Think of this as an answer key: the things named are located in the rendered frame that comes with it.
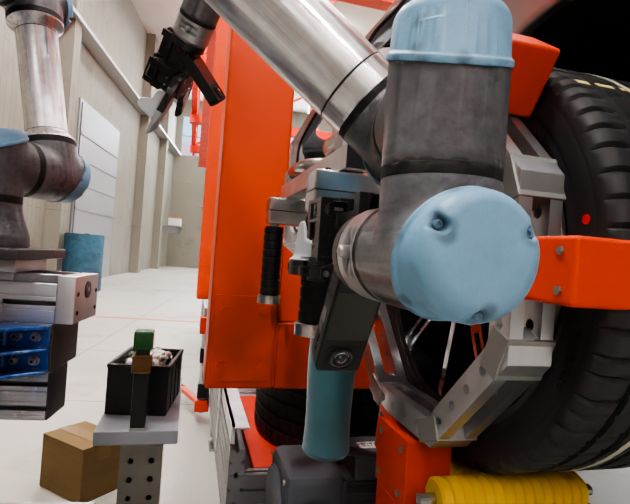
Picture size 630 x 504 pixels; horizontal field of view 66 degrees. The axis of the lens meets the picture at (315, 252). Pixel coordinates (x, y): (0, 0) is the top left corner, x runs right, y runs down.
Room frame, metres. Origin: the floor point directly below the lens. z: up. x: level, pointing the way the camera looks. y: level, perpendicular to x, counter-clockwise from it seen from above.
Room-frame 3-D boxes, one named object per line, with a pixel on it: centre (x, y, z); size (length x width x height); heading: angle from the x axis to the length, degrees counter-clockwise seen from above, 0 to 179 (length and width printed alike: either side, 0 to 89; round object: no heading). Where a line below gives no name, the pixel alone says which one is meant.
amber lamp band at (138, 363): (1.03, 0.35, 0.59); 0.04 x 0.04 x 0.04; 14
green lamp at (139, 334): (1.03, 0.35, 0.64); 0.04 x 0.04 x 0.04; 14
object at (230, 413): (2.43, 0.45, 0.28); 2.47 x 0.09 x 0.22; 14
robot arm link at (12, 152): (0.94, 0.64, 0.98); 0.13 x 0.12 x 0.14; 161
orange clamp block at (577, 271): (0.51, -0.27, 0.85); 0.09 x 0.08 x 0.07; 14
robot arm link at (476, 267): (0.30, -0.08, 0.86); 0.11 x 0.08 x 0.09; 14
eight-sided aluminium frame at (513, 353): (0.81, -0.19, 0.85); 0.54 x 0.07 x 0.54; 14
